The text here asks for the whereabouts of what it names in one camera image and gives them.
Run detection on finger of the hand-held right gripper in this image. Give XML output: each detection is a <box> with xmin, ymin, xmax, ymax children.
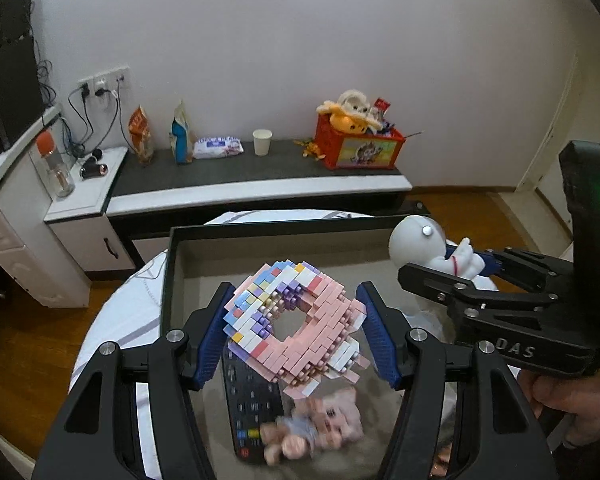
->
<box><xmin>397</xmin><ymin>262</ymin><xmax>481</xmax><ymax>311</ymax></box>
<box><xmin>445</xmin><ymin>245</ymin><xmax>576</xmax><ymax>293</ymax></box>

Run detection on white paper cup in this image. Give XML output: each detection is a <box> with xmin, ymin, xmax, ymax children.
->
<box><xmin>252</xmin><ymin>129</ymin><xmax>273</xmax><ymax>157</ymax></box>

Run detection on pink purple block toy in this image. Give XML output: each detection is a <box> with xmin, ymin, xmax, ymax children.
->
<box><xmin>222</xmin><ymin>259</ymin><xmax>373</xmax><ymax>401</ymax></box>

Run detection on black remote control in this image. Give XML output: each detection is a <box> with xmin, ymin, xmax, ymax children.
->
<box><xmin>221</xmin><ymin>342</ymin><xmax>286</xmax><ymax>458</ymax></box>

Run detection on pink box with black rim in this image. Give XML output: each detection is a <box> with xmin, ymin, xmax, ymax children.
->
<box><xmin>159</xmin><ymin>201</ymin><xmax>481</xmax><ymax>480</ymax></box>

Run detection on white wall socket strip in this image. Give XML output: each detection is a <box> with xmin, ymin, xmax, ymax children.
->
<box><xmin>77</xmin><ymin>64</ymin><xmax>131</xmax><ymax>96</ymax></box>

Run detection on wet wipes pack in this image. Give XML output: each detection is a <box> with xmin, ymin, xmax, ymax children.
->
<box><xmin>193</xmin><ymin>135</ymin><xmax>244</xmax><ymax>160</ymax></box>

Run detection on black cylindrical hair tool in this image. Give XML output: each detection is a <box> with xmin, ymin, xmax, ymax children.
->
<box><xmin>79</xmin><ymin>149</ymin><xmax>110</xmax><ymax>180</ymax></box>

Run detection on clear bottle with orange lid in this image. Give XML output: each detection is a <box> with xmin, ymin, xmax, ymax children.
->
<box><xmin>36</xmin><ymin>131</ymin><xmax>76</xmax><ymax>198</ymax></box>

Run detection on pink doll figure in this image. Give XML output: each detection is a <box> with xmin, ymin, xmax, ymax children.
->
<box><xmin>259</xmin><ymin>387</ymin><xmax>365</xmax><ymax>465</ymax></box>

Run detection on dark-topped low bench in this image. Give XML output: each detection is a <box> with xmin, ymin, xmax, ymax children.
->
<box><xmin>107</xmin><ymin>139</ymin><xmax>413</xmax><ymax>273</ymax></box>

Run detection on red toy crate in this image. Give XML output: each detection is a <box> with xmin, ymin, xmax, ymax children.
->
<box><xmin>314</xmin><ymin>112</ymin><xmax>406</xmax><ymax>171</ymax></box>

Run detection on blue white bag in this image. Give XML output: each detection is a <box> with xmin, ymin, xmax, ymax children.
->
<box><xmin>169</xmin><ymin>100</ymin><xmax>196</xmax><ymax>165</ymax></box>

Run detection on small black speaker box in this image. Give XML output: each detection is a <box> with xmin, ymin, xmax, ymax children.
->
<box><xmin>0</xmin><ymin>0</ymin><xmax>33</xmax><ymax>51</ymax></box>

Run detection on person's right hand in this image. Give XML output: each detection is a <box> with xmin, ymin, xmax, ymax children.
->
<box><xmin>520</xmin><ymin>367</ymin><xmax>600</xmax><ymax>451</ymax></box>

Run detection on white desk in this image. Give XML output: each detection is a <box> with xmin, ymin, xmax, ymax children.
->
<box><xmin>0</xmin><ymin>105</ymin><xmax>91</xmax><ymax>308</ymax></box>

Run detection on white door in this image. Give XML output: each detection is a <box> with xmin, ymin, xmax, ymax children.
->
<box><xmin>515</xmin><ymin>50</ymin><xmax>581</xmax><ymax>196</ymax></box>

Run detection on white low cabinet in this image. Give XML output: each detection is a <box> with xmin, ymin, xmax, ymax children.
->
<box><xmin>44</xmin><ymin>146</ymin><xmax>136</xmax><ymax>273</ymax></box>

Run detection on black power cables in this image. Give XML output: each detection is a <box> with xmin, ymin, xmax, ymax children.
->
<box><xmin>67</xmin><ymin>77</ymin><xmax>121</xmax><ymax>156</ymax></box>

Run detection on white figurine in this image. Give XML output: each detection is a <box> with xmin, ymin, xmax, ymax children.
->
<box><xmin>389</xmin><ymin>215</ymin><xmax>486</xmax><ymax>291</ymax></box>

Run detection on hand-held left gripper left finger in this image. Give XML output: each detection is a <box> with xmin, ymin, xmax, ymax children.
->
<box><xmin>32</xmin><ymin>281</ymin><xmax>237</xmax><ymax>480</ymax></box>

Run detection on orange snack bag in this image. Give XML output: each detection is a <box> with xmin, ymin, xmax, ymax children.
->
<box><xmin>128</xmin><ymin>106</ymin><xmax>156</xmax><ymax>167</ymax></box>

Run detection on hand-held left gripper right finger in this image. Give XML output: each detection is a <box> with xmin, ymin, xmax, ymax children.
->
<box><xmin>355</xmin><ymin>281</ymin><xmax>556</xmax><ymax>480</ymax></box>

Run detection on black computer monitor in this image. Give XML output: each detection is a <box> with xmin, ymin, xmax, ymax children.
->
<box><xmin>0</xmin><ymin>35</ymin><xmax>46</xmax><ymax>156</ymax></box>

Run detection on yellow white plush toy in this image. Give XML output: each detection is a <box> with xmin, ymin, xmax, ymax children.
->
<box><xmin>316</xmin><ymin>90</ymin><xmax>381</xmax><ymax>133</ymax></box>

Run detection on small orange toy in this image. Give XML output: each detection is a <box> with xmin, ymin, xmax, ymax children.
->
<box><xmin>294</xmin><ymin>137</ymin><xmax>328</xmax><ymax>161</ymax></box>

